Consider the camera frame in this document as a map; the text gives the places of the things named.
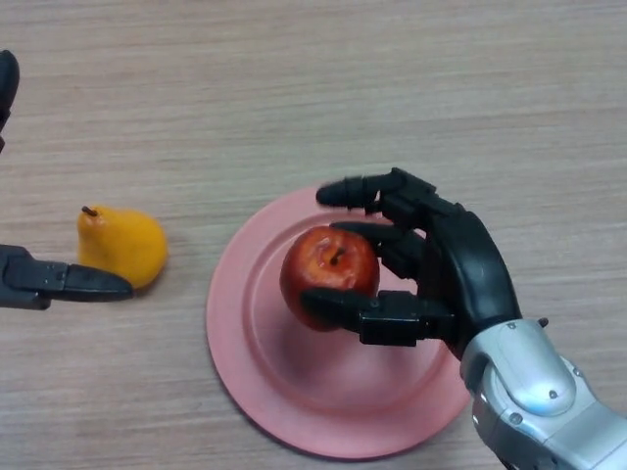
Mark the red apple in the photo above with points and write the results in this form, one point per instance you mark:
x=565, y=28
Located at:
x=328, y=264

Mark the yellow pear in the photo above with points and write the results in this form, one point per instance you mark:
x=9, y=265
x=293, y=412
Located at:
x=125, y=237

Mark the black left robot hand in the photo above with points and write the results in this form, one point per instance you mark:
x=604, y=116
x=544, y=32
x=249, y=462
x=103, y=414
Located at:
x=29, y=281

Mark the pink round plate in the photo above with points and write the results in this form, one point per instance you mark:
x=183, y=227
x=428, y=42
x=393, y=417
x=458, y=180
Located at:
x=303, y=387

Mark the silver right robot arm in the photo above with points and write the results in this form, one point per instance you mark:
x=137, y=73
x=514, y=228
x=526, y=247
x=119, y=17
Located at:
x=539, y=391

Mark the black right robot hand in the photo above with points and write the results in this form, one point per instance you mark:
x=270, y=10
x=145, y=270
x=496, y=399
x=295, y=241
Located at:
x=470, y=269

